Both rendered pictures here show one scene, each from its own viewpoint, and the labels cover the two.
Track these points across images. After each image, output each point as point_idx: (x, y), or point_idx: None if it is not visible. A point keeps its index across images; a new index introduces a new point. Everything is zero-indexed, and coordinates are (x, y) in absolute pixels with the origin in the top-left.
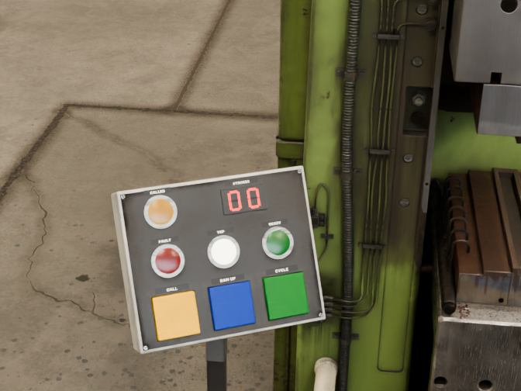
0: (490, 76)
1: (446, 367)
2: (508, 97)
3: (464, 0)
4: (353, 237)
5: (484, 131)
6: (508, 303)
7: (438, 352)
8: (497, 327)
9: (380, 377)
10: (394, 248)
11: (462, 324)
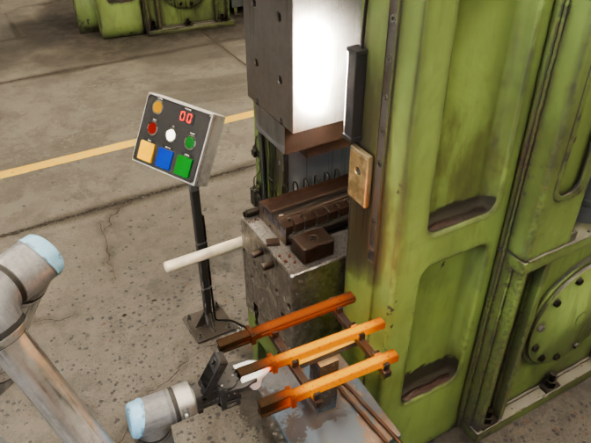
0: (255, 98)
1: (244, 244)
2: (260, 113)
3: (245, 54)
4: (264, 170)
5: (257, 128)
6: (272, 229)
7: (242, 235)
8: (253, 234)
9: None
10: (278, 185)
11: (245, 224)
